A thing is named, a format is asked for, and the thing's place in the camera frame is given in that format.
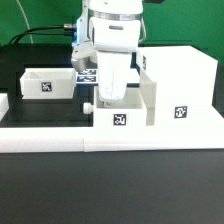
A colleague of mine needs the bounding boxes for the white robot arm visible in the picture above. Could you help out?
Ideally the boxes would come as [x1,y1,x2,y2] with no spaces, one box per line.
[71,0,146,106]

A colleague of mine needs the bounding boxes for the white rear drawer tray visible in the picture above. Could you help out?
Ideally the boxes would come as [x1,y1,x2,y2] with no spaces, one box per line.
[20,68,76,99]

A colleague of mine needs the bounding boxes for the white front drawer tray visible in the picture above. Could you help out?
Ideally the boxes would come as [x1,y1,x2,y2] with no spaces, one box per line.
[83,86,147,128]

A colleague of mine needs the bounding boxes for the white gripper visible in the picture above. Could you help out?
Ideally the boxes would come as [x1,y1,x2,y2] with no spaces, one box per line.
[97,51,131,108]

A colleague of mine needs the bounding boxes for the white drawer tray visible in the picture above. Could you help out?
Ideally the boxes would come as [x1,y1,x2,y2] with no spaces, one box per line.
[20,68,76,99]
[83,86,147,128]

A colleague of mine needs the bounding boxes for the black cables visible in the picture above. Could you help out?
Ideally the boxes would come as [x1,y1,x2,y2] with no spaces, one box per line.
[8,23,78,46]

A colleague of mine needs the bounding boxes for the white drawer cabinet box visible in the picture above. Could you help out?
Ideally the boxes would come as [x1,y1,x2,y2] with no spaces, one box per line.
[136,46,221,128]

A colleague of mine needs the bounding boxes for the white U-shaped fence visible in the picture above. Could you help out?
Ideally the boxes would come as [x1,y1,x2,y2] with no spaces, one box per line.
[0,91,224,154]

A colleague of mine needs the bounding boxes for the thin white cable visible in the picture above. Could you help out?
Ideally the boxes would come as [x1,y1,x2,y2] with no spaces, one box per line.
[14,0,34,45]

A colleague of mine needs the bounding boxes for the marker tag sheet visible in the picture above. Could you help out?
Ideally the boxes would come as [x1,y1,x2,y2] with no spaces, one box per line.
[76,69,140,84]

